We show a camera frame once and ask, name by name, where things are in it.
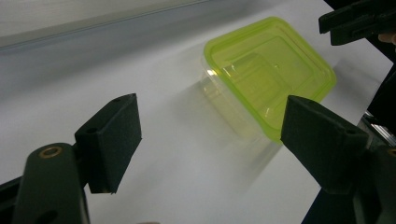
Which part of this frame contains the green-lidded clear food container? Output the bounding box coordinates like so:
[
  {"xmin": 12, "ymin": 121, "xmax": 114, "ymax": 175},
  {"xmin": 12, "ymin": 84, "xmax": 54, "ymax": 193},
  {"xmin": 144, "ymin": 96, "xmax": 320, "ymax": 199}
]
[{"xmin": 199, "ymin": 16, "xmax": 338, "ymax": 145}]

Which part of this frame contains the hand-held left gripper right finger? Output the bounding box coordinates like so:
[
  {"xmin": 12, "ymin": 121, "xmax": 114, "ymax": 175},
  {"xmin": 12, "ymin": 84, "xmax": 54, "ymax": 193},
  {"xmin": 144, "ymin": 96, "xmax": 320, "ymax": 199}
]
[{"xmin": 280, "ymin": 94, "xmax": 370, "ymax": 196}]

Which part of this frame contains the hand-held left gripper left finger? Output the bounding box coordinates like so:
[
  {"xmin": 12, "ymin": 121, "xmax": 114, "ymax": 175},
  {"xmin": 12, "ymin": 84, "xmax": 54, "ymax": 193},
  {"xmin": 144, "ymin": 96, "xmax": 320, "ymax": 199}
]
[{"xmin": 74, "ymin": 92, "xmax": 143, "ymax": 195}]

